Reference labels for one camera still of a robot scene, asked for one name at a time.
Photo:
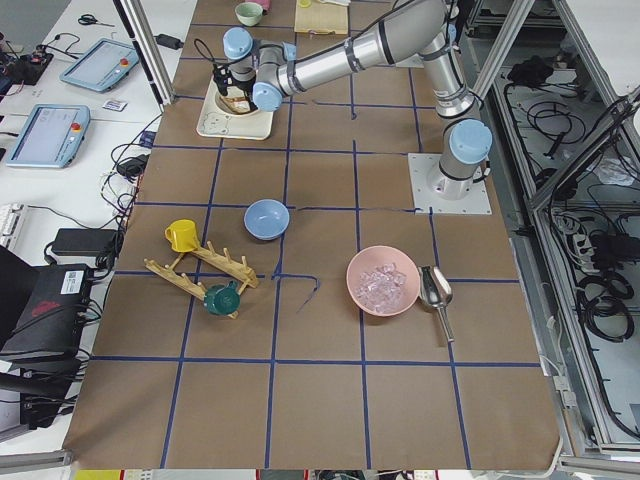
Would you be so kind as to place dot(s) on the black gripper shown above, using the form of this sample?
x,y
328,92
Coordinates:
x,y
242,90

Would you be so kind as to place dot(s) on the cream round plate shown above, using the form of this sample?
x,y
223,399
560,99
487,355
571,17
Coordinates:
x,y
234,93

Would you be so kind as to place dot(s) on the bread slice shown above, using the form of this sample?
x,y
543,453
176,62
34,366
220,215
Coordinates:
x,y
236,105

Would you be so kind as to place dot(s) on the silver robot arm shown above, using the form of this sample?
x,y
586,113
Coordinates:
x,y
267,72

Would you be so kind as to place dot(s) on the cream bear tray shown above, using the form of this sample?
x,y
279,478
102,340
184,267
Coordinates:
x,y
213,122

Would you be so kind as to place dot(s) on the black power adapter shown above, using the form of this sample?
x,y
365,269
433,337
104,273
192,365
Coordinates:
x,y
168,41

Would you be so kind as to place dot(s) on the green bowl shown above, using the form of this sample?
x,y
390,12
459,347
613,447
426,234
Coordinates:
x,y
249,13

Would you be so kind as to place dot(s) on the pink cloth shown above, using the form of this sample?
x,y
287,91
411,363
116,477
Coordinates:
x,y
265,4

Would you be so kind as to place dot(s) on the wooden cutting board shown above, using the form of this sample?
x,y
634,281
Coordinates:
x,y
321,17

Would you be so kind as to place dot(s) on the far teach pendant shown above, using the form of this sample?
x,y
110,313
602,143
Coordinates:
x,y
102,66

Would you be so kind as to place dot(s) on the teach pendant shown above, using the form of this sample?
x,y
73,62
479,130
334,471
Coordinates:
x,y
51,136
102,66

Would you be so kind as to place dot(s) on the blue bowl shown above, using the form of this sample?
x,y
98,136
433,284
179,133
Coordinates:
x,y
266,219

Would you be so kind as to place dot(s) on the yellow cup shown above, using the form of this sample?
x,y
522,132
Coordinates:
x,y
182,235

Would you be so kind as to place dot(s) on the near teach pendant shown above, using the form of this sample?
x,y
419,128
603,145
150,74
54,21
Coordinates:
x,y
51,136

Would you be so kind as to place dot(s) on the black power brick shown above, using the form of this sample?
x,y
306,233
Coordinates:
x,y
82,243

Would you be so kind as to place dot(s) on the dark green cup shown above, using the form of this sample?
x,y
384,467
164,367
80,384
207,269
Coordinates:
x,y
222,300

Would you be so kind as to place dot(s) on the pink bowl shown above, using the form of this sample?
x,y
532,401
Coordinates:
x,y
383,280

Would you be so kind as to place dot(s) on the metal scoop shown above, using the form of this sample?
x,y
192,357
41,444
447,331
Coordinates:
x,y
436,294

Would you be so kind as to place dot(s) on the black computer box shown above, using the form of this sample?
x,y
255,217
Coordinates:
x,y
40,309

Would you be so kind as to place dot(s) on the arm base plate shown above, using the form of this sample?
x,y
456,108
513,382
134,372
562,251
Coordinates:
x,y
434,192

